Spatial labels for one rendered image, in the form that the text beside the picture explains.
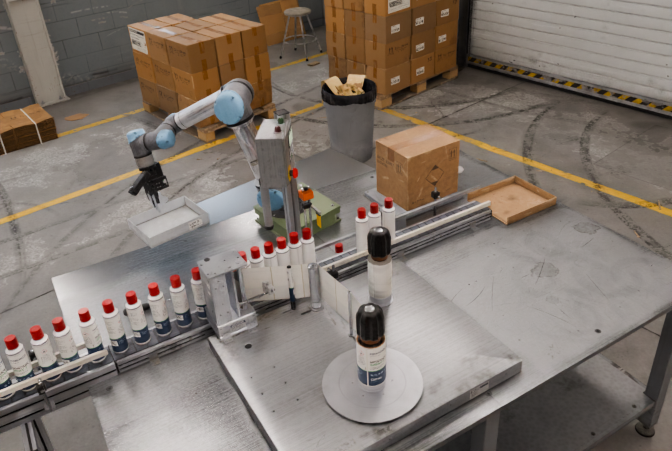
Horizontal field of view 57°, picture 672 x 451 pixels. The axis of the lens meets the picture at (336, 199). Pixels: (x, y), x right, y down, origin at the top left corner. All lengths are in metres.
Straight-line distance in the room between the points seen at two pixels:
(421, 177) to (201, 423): 1.42
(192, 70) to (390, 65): 1.85
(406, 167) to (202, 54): 3.18
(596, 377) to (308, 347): 1.44
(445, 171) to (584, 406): 1.16
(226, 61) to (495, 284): 3.85
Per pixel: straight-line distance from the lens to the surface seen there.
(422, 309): 2.25
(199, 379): 2.16
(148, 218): 2.79
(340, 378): 2.00
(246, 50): 5.84
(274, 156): 2.13
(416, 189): 2.82
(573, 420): 2.88
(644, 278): 2.64
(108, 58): 7.73
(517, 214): 2.84
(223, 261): 2.10
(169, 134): 2.65
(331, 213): 2.77
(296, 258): 2.33
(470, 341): 2.14
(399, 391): 1.96
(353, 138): 5.01
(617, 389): 3.05
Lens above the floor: 2.33
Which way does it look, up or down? 30 degrees down
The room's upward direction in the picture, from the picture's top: 4 degrees counter-clockwise
